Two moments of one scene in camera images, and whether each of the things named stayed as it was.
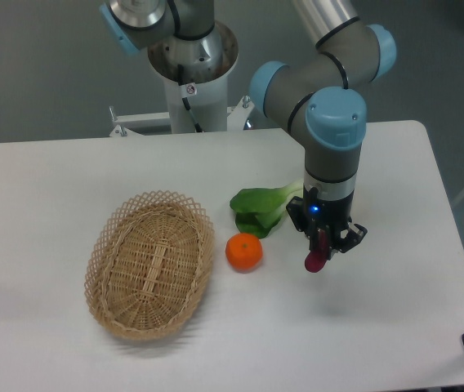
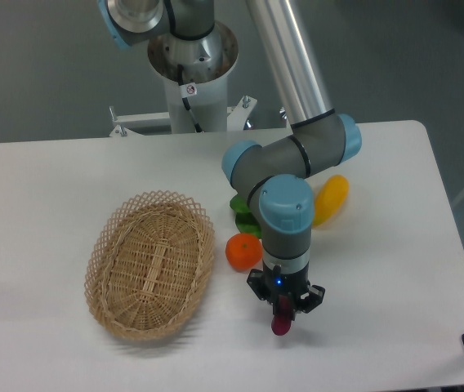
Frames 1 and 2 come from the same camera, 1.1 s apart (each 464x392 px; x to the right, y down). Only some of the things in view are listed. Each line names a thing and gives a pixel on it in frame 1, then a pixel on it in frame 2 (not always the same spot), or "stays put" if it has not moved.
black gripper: x=336 y=212 -> x=269 y=286
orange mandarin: x=244 y=251 stays put
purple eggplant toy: x=316 y=260 -> x=281 y=322
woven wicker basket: x=148 y=264 stays put
